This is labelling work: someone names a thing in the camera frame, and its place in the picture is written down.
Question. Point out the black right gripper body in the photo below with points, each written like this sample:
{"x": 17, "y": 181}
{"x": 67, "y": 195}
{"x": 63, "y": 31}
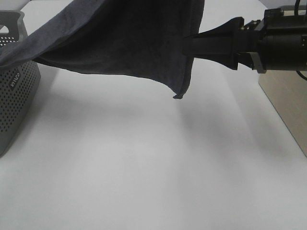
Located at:
{"x": 247, "y": 41}

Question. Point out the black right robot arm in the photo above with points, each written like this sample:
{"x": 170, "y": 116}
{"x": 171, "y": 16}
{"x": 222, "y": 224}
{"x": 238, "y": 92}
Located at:
{"x": 277, "y": 42}

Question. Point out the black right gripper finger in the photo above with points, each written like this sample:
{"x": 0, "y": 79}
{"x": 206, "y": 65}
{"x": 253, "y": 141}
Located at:
{"x": 219, "y": 50}
{"x": 228, "y": 28}

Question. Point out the dark grey towel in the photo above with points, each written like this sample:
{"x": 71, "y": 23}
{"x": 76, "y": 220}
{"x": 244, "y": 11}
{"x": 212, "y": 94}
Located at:
{"x": 140, "y": 38}

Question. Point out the grey perforated plastic basket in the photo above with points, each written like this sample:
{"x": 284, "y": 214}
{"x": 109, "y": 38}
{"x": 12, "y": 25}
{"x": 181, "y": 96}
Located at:
{"x": 18, "y": 85}

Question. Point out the beige basket with grey rim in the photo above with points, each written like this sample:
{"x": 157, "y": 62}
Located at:
{"x": 285, "y": 95}

